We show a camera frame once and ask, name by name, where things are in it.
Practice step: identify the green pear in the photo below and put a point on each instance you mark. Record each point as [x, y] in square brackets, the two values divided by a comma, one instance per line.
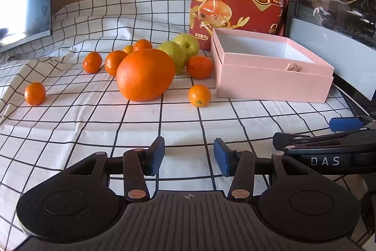
[188, 42]
[176, 58]

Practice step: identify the orange mandarin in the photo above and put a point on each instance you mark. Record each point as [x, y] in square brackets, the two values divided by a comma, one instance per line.
[142, 44]
[199, 67]
[113, 62]
[92, 62]

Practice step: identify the pink cardboard box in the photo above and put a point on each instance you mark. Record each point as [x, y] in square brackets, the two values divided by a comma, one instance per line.
[273, 85]

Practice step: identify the small orange kumquat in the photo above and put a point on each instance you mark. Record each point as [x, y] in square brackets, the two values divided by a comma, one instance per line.
[199, 95]
[128, 49]
[35, 94]

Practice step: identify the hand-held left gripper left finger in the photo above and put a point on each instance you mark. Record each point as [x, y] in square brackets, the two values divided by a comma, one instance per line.
[157, 157]

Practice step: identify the white black checked cloth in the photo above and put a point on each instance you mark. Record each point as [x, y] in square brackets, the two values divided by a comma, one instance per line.
[88, 121]

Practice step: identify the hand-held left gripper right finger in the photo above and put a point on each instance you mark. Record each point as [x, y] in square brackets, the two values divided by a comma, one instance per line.
[221, 157]

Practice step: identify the large orange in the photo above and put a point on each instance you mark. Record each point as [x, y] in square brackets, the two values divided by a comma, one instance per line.
[145, 76]

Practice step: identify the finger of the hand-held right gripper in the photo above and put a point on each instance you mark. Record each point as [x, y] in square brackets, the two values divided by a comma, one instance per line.
[345, 124]
[323, 143]

